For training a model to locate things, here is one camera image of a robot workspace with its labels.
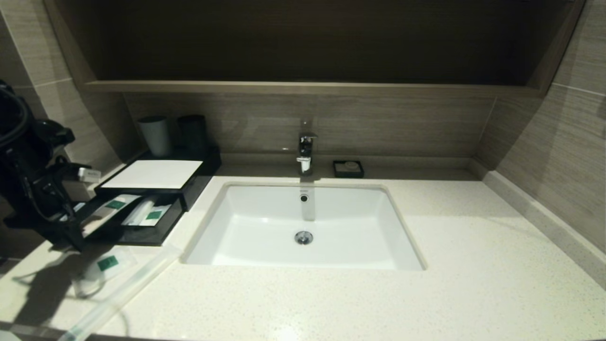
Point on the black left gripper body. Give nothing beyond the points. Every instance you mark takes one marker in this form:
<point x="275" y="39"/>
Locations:
<point x="42" y="199"/>

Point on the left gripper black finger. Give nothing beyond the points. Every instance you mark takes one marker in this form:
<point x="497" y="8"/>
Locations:
<point x="23" y="222"/>
<point x="71" y="234"/>

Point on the beige comb packet green label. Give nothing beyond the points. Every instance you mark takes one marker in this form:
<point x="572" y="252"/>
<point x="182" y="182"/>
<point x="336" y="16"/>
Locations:
<point x="115" y="205"/>

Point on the long clear toothbrush packet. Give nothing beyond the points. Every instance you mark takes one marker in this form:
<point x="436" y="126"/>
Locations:
<point x="137" y="279"/>

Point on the black pull-out drawer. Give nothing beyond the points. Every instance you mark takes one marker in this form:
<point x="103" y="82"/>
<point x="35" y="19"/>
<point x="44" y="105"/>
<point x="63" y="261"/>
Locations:
<point x="156" y="234"/>

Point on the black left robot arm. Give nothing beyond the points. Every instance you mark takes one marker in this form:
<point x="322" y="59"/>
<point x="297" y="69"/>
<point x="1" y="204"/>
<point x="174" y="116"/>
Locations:
<point x="28" y="147"/>

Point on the small clear green-label sachet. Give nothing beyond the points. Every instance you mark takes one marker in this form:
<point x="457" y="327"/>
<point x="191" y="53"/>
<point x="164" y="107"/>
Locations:
<point x="108" y="263"/>

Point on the narrow white wrapped packet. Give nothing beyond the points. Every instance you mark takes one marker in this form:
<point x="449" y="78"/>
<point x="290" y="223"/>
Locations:
<point x="138" y="212"/>

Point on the white paper card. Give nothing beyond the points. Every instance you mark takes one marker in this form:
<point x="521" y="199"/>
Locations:
<point x="156" y="173"/>

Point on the pale grey cup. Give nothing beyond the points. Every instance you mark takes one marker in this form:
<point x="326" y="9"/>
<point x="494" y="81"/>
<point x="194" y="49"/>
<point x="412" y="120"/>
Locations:
<point x="154" y="136"/>

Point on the black cup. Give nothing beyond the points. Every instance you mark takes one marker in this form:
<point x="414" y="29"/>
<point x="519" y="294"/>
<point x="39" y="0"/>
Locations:
<point x="191" y="136"/>

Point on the chrome drain stopper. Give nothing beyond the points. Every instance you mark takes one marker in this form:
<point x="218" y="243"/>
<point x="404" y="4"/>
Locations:
<point x="303" y="237"/>

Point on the chrome faucet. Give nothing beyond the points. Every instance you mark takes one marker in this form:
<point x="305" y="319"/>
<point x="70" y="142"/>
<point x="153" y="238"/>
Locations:
<point x="306" y="147"/>

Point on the white ceramic sink basin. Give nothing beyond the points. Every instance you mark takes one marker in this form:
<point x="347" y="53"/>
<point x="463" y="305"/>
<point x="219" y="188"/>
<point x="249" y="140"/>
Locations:
<point x="341" y="227"/>

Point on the black soap dish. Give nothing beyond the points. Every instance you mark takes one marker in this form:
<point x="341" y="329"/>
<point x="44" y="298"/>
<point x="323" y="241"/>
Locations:
<point x="337" y="174"/>

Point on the round beige soap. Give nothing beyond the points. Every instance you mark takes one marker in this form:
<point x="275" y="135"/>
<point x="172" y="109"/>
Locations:
<point x="351" y="166"/>

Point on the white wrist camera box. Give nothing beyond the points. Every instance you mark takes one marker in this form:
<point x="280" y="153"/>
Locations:
<point x="89" y="174"/>

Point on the wooden wall shelf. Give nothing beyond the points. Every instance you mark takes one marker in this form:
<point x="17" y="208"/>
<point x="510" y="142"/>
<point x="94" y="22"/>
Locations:
<point x="307" y="87"/>

